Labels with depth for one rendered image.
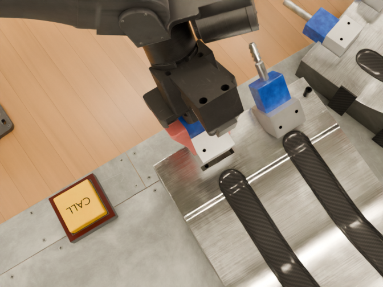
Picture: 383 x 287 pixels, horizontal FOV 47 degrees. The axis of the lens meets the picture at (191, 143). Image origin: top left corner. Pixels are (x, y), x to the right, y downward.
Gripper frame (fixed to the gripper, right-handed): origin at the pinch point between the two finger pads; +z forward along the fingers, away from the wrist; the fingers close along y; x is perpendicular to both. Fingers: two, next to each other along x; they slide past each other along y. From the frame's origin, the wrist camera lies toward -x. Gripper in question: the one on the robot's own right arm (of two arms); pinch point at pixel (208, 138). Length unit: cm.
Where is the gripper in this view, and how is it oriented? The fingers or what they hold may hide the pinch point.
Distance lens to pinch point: 59.1
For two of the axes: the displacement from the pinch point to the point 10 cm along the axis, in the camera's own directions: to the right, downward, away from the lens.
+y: 8.5, -5.1, 1.2
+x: -4.3, -5.4, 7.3
